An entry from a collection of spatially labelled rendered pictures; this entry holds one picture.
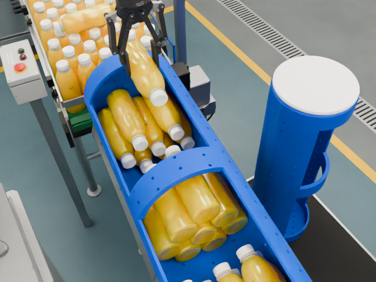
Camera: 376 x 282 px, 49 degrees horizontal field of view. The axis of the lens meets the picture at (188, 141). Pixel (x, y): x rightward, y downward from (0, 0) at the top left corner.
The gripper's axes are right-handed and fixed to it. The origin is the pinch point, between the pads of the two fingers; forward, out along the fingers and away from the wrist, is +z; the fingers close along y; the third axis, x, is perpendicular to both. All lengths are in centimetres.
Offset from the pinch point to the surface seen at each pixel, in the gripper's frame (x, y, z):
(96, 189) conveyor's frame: 59, -19, 127
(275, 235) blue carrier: -50, 9, 11
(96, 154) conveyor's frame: 60, -13, 100
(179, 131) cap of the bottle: -10.0, 5.4, 18.9
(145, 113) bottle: 2.3, -0.1, 21.1
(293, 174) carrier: -14, 47, 60
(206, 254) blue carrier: -38, 0, 35
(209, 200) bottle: -36.7, 1.0, 12.0
